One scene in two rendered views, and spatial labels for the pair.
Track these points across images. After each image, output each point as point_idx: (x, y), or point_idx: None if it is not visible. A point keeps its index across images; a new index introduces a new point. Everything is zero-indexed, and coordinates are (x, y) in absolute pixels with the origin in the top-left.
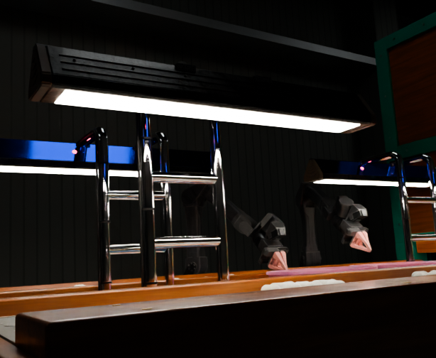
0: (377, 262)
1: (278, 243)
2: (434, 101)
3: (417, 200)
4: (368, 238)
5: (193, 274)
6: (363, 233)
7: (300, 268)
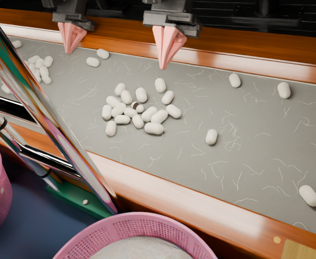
0: (266, 59)
1: (71, 5)
2: None
3: None
4: (168, 43)
5: (18, 20)
6: (164, 30)
7: (111, 40)
